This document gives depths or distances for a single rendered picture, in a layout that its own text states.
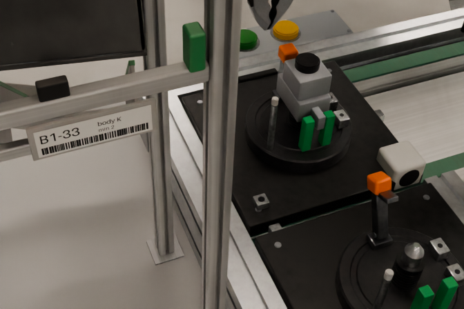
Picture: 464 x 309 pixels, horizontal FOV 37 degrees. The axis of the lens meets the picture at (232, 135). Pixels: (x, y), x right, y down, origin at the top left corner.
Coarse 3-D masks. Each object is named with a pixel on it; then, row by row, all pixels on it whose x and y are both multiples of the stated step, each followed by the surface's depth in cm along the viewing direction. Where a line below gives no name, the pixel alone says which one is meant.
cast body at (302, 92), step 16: (288, 64) 84; (304, 64) 82; (320, 64) 84; (288, 80) 85; (304, 80) 82; (320, 80) 83; (288, 96) 86; (304, 96) 83; (320, 96) 85; (304, 112) 85; (320, 112) 84; (320, 128) 85
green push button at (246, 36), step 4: (240, 32) 107; (244, 32) 107; (248, 32) 107; (252, 32) 107; (240, 36) 106; (244, 36) 106; (248, 36) 106; (252, 36) 106; (256, 36) 106; (240, 40) 105; (244, 40) 105; (248, 40) 105; (252, 40) 105; (256, 40) 106; (240, 44) 105; (244, 44) 105; (248, 44) 105; (252, 44) 105; (256, 44) 106; (240, 48) 105; (244, 48) 105; (248, 48) 105
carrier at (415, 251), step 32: (416, 192) 85; (320, 224) 81; (352, 224) 82; (416, 224) 82; (448, 224) 82; (288, 256) 78; (320, 256) 78; (352, 256) 76; (384, 256) 76; (416, 256) 70; (448, 256) 76; (288, 288) 75; (320, 288) 75; (352, 288) 73; (384, 288) 66; (416, 288) 73; (448, 288) 68
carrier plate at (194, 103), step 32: (192, 96) 96; (256, 96) 97; (352, 96) 98; (352, 128) 93; (384, 128) 93; (256, 160) 88; (352, 160) 89; (256, 192) 84; (288, 192) 85; (320, 192) 85; (352, 192) 85; (256, 224) 81
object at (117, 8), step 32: (0, 0) 46; (32, 0) 46; (64, 0) 47; (96, 0) 47; (128, 0) 48; (0, 32) 47; (32, 32) 47; (64, 32) 48; (96, 32) 48; (128, 32) 49; (0, 64) 47; (32, 64) 48
